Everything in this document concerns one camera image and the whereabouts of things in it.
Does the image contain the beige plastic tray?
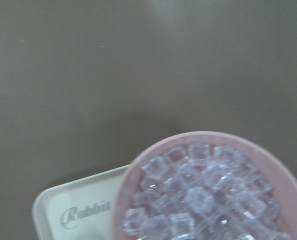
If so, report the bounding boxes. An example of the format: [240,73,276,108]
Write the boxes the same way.
[31,165,128,240]

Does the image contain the clear ice cubes pile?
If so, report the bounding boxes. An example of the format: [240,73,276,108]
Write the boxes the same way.
[122,142,291,240]

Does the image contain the pink bowl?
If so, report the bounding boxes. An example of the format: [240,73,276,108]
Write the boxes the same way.
[110,131,297,240]

